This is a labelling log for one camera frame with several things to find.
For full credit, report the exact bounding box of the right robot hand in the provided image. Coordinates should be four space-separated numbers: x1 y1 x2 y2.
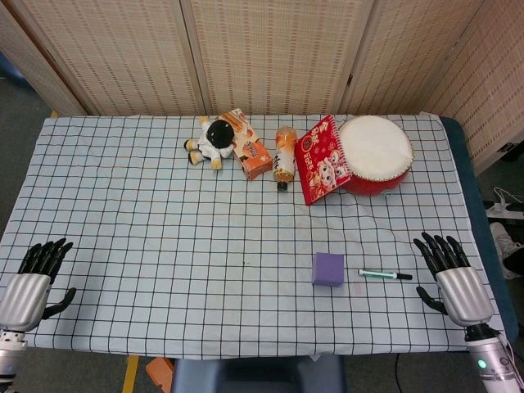
413 232 495 328

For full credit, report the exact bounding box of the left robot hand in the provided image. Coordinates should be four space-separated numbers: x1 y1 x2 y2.
0 237 78 332

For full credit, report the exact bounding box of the green marker pen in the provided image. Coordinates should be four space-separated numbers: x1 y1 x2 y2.
358 269 413 282

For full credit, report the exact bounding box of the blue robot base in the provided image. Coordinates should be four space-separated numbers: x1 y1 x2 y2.
171 354 346 393

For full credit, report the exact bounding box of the purple cube block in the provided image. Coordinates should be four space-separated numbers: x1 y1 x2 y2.
311 251 345 287

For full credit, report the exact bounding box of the checkered tablecloth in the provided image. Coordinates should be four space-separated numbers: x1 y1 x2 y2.
0 112 508 360

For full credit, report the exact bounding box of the white sneaker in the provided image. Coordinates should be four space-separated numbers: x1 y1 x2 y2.
489 221 524 280

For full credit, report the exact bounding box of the white power strip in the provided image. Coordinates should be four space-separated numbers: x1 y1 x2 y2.
485 186 524 220

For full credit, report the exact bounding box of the orange floor object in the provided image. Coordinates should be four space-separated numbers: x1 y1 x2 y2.
145 357 175 386

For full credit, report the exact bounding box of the red drum white skin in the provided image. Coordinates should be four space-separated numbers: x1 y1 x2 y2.
337 115 414 198

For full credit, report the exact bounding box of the red desk calendar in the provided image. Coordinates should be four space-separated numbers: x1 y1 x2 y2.
293 115 352 206

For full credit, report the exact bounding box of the orange drink bottle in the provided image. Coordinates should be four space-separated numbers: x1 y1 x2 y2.
273 127 298 192

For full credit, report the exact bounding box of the black-headed plush doll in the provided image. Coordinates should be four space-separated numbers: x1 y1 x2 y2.
183 115 239 170

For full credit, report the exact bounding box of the orange snack box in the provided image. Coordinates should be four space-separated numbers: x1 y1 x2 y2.
219 107 274 182

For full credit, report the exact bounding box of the woven folding screen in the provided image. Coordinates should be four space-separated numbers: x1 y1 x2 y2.
0 0 524 173

